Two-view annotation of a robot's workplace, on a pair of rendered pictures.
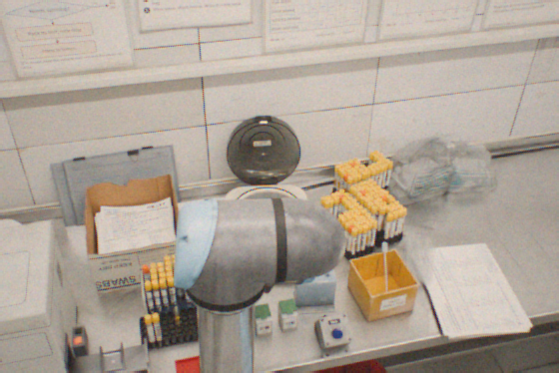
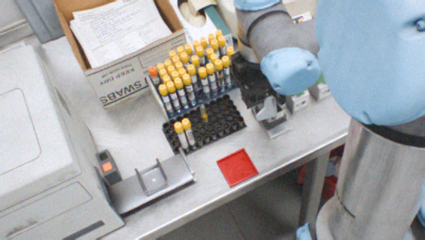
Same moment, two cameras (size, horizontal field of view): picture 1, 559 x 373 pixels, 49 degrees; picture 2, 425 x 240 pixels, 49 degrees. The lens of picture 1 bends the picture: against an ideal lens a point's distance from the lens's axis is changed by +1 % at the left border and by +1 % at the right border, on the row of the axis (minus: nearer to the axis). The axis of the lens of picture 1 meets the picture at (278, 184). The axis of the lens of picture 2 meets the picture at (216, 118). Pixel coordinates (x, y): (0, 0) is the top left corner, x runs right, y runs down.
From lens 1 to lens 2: 59 cm
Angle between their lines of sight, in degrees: 19
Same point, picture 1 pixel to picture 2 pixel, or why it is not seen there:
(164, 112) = not seen: outside the picture
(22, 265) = (19, 108)
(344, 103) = not seen: outside the picture
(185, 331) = (216, 127)
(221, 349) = (407, 191)
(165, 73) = not seen: outside the picture
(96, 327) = (118, 145)
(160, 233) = (149, 27)
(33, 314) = (58, 168)
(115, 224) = (96, 29)
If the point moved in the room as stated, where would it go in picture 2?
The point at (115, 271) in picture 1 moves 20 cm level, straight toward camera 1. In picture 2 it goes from (118, 81) to (160, 144)
